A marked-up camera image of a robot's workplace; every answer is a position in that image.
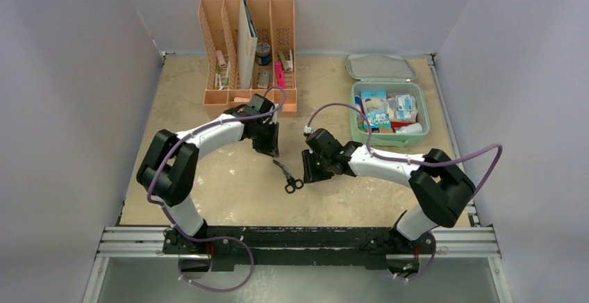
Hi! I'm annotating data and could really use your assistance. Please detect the black handled scissors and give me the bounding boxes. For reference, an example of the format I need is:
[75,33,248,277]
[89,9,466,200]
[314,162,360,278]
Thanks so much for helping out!
[272,159,304,194]

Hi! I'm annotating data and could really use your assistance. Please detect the blue cotton swab bag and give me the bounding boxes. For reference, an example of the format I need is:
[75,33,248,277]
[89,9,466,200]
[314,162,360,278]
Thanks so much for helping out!
[360,91,391,129]

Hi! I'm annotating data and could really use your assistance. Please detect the red zipper pouch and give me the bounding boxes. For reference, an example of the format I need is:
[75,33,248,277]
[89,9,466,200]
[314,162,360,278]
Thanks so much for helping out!
[390,121,415,129]

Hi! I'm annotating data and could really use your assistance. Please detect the mint green case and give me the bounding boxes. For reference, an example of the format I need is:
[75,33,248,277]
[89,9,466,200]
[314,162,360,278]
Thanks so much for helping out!
[345,54,431,147]

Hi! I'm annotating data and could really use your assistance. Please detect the small white bottle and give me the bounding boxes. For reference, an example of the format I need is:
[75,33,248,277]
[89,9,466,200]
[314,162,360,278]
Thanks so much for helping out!
[395,122,423,134]

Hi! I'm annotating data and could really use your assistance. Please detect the clear bag blue packets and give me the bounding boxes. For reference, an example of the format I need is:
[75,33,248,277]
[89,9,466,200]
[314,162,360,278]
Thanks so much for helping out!
[387,95,418,123]

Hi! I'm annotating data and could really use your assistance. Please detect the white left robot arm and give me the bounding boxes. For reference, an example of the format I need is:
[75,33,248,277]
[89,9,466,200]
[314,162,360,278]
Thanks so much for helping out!
[136,95,281,254]

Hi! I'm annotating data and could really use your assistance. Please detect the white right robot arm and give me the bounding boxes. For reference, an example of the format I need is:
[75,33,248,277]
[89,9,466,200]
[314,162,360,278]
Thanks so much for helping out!
[301,129,475,252]

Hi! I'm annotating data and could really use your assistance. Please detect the small grey box organizer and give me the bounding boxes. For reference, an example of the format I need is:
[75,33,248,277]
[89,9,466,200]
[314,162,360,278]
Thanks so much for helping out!
[257,69,272,89]

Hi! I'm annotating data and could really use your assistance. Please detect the peach desk organizer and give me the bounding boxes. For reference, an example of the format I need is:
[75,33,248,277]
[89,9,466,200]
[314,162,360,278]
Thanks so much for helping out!
[198,0,297,117]

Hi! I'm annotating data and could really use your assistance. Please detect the pink item in organizer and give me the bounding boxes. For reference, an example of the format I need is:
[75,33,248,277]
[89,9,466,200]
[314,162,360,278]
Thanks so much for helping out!
[274,60,286,89]

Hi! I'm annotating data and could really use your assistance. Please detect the grey stapler in organizer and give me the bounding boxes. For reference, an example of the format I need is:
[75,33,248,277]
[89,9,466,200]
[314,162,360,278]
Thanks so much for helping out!
[278,49,294,73]

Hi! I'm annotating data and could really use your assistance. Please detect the dark round jar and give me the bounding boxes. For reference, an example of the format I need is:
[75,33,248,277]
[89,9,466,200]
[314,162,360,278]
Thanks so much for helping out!
[256,41,272,66]

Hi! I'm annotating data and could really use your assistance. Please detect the pink tube in organizer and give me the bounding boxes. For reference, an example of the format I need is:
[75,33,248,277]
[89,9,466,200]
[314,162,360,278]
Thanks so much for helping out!
[216,50,227,68]

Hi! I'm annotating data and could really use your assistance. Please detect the white board in organizer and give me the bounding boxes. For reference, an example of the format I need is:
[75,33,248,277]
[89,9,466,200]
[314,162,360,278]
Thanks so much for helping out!
[238,0,258,90]

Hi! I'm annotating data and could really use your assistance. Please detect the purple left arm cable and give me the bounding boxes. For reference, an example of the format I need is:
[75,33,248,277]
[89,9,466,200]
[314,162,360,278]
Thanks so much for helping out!
[146,85,288,244]

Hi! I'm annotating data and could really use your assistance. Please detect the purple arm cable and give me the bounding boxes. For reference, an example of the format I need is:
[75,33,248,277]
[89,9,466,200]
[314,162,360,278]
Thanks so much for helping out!
[146,85,288,244]
[304,103,504,201]

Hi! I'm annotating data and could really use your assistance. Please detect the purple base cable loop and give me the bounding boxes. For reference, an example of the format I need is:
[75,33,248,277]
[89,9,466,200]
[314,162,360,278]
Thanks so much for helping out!
[177,234,256,293]

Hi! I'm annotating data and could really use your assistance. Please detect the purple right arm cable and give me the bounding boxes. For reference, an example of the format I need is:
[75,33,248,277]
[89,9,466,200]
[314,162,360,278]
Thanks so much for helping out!
[304,103,504,201]

